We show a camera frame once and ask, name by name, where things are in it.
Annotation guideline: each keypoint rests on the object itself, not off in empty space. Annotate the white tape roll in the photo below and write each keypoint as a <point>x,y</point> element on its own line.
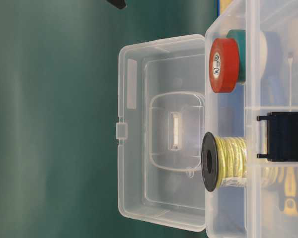
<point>263,53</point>

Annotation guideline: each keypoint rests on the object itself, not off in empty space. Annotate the clear tool box lid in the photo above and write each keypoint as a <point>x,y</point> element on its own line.
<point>160,128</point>

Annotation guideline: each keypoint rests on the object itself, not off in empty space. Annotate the red electrical tape roll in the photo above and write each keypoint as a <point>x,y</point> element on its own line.
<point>223,65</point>

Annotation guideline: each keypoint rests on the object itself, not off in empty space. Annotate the yellow wire spool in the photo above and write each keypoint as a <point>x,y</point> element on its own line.
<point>223,161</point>

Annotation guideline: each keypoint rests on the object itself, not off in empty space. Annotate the yellow handled tool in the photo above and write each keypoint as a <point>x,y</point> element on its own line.
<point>288,194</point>

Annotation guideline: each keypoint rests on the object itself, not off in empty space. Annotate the green backdrop cloth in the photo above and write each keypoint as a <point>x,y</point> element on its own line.
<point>58,111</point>

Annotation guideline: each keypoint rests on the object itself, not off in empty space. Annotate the clear plastic tool box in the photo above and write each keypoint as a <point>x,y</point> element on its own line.
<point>253,211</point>

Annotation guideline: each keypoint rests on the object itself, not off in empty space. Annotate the green electrical tape roll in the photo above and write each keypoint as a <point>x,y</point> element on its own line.
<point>240,37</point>

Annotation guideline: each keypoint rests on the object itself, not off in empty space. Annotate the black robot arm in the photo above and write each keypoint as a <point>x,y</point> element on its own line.
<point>120,4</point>

